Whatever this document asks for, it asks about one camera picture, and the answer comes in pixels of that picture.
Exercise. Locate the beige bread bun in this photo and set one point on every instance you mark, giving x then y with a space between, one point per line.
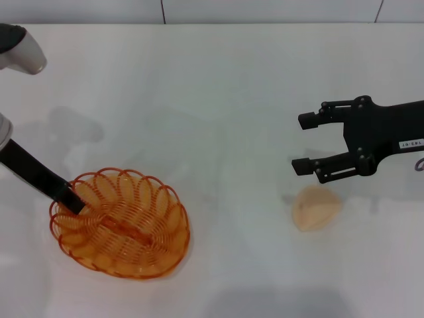
314 212

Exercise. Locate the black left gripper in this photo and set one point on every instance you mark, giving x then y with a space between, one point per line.
33 169

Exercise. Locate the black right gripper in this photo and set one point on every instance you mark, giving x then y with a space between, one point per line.
381 129

